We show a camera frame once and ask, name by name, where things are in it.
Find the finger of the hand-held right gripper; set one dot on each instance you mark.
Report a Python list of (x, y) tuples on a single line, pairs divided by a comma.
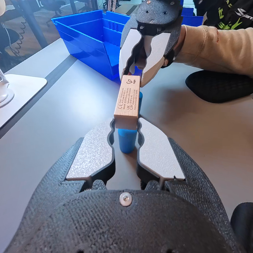
[(128, 45), (158, 51)]

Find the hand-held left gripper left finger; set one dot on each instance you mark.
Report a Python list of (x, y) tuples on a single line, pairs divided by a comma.
[(92, 156)]

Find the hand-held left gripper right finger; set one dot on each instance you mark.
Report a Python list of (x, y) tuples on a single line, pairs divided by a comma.
[(158, 156)]

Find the blue wooden cylinder block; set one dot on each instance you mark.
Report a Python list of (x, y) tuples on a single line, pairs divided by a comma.
[(127, 142), (140, 102)]

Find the blue plastic bin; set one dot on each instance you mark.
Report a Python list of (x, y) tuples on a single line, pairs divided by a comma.
[(83, 37)]

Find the natural wooden arch block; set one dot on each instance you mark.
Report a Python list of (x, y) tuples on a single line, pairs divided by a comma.
[(127, 102)]

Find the person's right forearm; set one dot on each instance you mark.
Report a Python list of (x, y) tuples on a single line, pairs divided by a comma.
[(217, 49)]

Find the black padded armrest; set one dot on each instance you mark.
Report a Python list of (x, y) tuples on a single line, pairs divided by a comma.
[(217, 87)]

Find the black green printed jacket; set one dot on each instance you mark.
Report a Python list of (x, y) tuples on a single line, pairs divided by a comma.
[(227, 13)]

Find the white document stand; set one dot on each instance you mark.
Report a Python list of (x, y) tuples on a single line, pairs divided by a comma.
[(19, 91)]

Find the dark cloth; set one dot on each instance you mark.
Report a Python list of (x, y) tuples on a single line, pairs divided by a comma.
[(243, 227)]

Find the black office chair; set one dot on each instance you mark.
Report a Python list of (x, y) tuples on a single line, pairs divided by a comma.
[(9, 37)]

